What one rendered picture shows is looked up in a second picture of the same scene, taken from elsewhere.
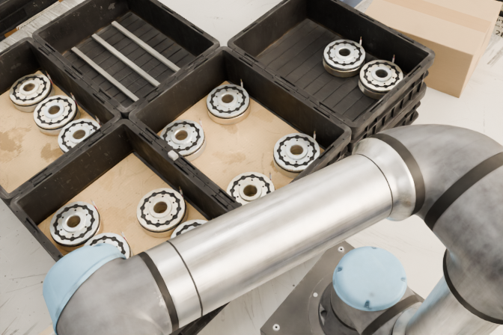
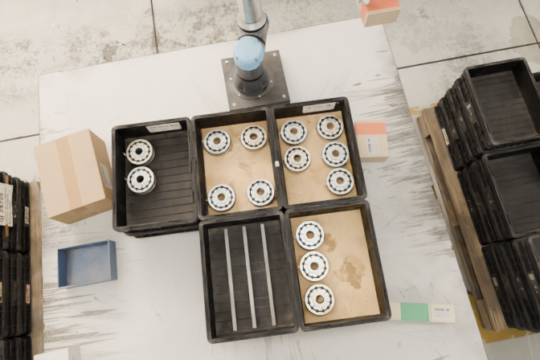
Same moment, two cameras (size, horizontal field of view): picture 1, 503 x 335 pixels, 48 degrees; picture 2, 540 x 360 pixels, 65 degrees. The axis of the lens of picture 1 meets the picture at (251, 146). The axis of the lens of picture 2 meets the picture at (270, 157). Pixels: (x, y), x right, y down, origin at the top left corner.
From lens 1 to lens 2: 1.25 m
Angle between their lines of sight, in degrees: 52
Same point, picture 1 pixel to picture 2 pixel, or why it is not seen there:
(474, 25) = (65, 144)
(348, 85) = (156, 165)
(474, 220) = not seen: outside the picture
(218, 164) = (253, 169)
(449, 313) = not seen: outside the picture
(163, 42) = (218, 284)
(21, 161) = (348, 250)
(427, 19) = (79, 166)
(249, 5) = (129, 308)
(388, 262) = (238, 47)
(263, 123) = (214, 175)
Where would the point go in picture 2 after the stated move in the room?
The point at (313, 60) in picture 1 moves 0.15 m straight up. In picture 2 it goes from (155, 195) to (142, 186)
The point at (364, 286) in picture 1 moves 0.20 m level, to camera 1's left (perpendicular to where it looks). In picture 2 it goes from (254, 47) to (298, 71)
